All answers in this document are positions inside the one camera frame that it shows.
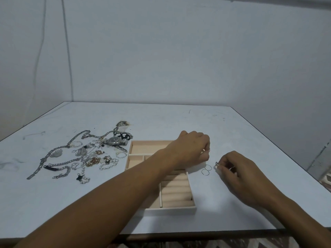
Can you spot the person's right hand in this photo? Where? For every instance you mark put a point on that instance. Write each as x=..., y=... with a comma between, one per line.
x=245, y=180

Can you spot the person's left hand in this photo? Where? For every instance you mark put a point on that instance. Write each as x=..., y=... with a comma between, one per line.
x=188, y=148

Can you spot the person's left fingers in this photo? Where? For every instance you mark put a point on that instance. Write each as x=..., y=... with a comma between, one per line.
x=205, y=144

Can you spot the person's right thumb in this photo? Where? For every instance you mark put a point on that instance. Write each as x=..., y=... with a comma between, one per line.
x=225, y=170

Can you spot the person's left forearm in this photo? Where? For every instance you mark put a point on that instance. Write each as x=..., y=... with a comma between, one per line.
x=108, y=204

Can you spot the person's right forearm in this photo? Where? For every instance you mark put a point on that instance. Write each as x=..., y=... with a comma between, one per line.
x=302, y=224

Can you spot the thin silver hoop earring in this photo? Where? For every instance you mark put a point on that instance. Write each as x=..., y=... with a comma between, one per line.
x=209, y=167
x=205, y=172

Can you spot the beige jewelry organizer tray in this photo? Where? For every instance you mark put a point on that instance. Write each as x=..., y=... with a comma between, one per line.
x=178, y=195

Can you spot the gold brown brooch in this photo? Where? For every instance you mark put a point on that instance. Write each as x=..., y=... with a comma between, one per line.
x=122, y=124

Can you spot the silver wristwatch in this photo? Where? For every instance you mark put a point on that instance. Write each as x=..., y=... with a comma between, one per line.
x=115, y=141

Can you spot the gold earrings cluster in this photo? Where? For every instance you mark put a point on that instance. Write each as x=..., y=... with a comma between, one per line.
x=92, y=161

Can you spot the silver shell earring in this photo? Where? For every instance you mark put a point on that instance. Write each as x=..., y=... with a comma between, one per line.
x=82, y=152
x=56, y=154

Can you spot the silver heart pendant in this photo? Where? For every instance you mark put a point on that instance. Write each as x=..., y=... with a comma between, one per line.
x=75, y=166

